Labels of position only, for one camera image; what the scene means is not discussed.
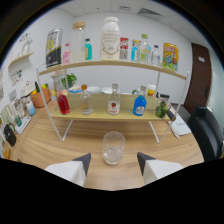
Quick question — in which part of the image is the small red liquid bottle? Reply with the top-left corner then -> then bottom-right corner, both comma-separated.
56,88 -> 71,116

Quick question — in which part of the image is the clear bottle orange cap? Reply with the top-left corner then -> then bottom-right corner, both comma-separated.
79,84 -> 94,116

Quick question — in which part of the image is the white tray with green cup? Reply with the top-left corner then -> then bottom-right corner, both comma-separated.
13,114 -> 33,134

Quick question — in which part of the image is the white cup blue band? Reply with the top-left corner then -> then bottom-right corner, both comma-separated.
25,100 -> 37,117

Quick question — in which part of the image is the white cup red lid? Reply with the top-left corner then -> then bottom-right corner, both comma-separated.
146,83 -> 157,97

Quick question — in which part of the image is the white notebook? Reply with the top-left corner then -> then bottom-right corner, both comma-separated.
169,114 -> 193,138

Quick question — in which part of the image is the clear drinking glass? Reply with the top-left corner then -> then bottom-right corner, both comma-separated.
102,130 -> 126,166

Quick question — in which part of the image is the dark brown cylinder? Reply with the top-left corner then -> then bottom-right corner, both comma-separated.
165,109 -> 177,122

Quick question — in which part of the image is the black office chair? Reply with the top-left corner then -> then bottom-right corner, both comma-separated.
188,106 -> 224,163

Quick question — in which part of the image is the glass jar of limes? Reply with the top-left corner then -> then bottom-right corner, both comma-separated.
154,93 -> 171,119

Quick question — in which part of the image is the blue liquid bottle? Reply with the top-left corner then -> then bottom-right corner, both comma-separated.
132,85 -> 148,117

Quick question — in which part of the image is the two-tier wooden shelf rack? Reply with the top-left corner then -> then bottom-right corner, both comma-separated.
35,59 -> 190,144

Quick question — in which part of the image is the black kettle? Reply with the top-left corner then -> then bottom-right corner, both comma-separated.
3,123 -> 17,147

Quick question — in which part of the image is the clear bottle red label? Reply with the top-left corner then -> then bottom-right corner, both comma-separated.
107,83 -> 122,116

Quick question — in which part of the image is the blue rimmed bowl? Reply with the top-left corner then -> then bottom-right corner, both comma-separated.
68,85 -> 82,94

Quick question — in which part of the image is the green potted plant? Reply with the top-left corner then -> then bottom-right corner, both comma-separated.
61,73 -> 78,89

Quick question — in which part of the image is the brown door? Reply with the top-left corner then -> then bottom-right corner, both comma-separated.
184,43 -> 213,114

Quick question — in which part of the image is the clear bottle blue cap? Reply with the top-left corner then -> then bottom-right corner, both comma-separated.
150,44 -> 162,67

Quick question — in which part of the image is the small pink bottle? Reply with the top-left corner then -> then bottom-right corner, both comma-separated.
62,42 -> 71,65

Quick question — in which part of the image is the small light blue bottle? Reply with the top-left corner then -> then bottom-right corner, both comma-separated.
130,39 -> 140,63

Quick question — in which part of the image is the small teal bottle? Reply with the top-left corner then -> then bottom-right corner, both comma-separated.
84,37 -> 93,62

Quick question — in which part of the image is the black silver tall can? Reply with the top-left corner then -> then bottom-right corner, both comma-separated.
45,27 -> 64,69

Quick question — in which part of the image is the large glass jar cork lid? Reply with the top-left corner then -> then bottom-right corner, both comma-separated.
69,21 -> 87,64

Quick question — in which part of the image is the large white plastic bottle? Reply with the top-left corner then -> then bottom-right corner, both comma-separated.
100,16 -> 121,61

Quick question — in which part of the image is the wooden wall shelf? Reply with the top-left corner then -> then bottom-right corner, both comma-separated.
8,51 -> 35,68

